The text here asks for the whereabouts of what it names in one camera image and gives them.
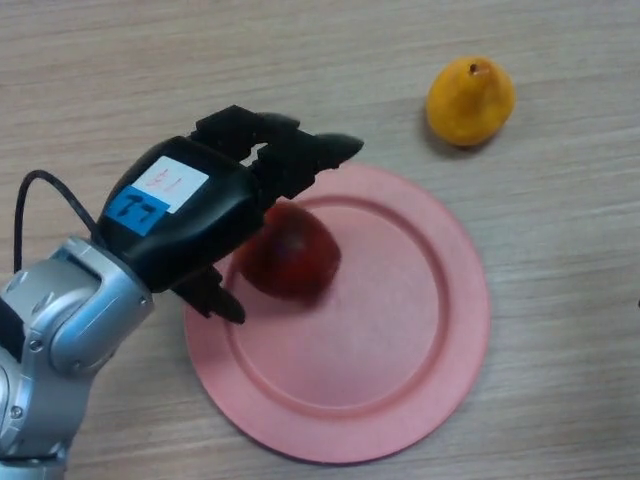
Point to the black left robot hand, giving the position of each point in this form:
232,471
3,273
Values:
200,215

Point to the red apple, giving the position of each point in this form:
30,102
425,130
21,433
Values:
295,255

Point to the pink round plate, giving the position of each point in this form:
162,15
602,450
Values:
360,360

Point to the yellow pear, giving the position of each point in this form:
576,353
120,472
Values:
467,105

